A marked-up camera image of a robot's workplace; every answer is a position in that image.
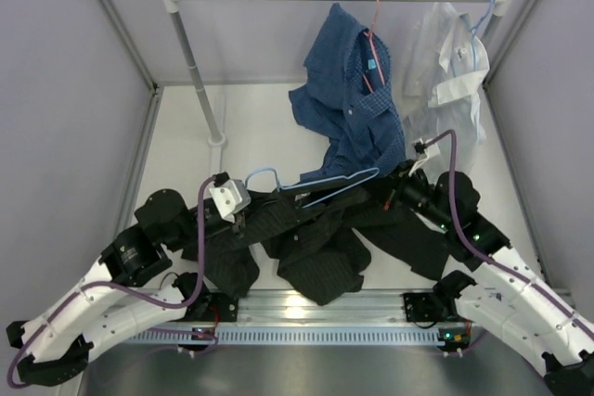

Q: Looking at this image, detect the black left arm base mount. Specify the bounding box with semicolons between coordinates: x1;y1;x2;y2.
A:
174;291;239;323

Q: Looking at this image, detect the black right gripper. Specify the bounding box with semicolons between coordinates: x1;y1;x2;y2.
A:
362;159;453;230

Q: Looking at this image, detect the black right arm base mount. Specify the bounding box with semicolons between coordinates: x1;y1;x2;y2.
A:
403;292;466;326

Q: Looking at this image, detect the blue wire hanger right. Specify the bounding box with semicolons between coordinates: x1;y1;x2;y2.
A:
448;0;503;78

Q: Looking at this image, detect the white shirt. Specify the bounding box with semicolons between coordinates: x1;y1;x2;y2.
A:
398;3;490;174

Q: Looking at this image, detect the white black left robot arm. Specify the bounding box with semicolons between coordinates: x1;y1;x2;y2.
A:
6;181;251;389

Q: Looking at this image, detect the slotted blue-grey cable duct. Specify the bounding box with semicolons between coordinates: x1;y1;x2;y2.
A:
127;323;470;346

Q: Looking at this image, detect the blue checkered shirt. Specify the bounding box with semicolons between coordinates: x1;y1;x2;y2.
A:
289;3;407;182

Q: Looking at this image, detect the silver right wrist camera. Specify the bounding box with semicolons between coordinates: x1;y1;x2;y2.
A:
412;138;440;171

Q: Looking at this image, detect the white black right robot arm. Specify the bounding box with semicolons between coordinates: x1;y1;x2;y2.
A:
369;160;593;395

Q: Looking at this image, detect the pink wire hanger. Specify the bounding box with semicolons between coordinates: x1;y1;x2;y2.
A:
363;0;386;93

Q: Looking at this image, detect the aluminium rail base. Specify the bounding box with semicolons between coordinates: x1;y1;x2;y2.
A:
76;287;576;323

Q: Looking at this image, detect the black pinstriped shirt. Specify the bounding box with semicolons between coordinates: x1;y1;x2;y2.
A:
204;186;452;305

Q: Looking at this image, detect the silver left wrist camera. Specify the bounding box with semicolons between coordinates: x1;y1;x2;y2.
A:
209;172;252;223

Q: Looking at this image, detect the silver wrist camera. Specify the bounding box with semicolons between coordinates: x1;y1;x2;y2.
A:
209;172;252;223
412;138;440;171

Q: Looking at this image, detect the light blue wire hanger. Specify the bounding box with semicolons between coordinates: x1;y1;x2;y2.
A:
244;167;380;209

